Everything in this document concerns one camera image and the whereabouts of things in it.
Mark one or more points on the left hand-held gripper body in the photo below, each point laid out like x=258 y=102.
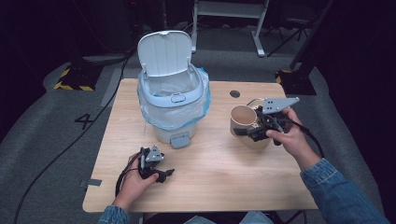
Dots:
x=152 y=157

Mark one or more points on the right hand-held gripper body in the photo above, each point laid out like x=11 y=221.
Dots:
x=277 y=107

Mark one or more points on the brown paper cup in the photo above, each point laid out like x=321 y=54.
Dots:
x=241 y=116

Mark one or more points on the beige canister with strainer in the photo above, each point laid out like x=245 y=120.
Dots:
x=258 y=143

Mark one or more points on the blue plastic trash bag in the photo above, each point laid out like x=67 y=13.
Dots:
x=177 y=116

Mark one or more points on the white pedal trash bin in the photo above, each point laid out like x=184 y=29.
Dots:
x=165 y=53

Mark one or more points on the person's left hand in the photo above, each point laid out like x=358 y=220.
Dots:
x=134 y=186

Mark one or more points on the person's right hand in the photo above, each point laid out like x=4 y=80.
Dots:
x=295 y=140

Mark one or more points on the black stand base striped edge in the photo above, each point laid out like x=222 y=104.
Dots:
x=297 y=84
x=79 y=77

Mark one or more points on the grey tape piece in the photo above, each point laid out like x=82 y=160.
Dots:
x=93 y=182

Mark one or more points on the black tripod stand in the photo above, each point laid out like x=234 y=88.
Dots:
x=292 y=31

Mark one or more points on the long grey floor tape strip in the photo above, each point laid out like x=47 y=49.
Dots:
x=112 y=88

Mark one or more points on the white desk frame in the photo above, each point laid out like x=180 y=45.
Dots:
x=229 y=9

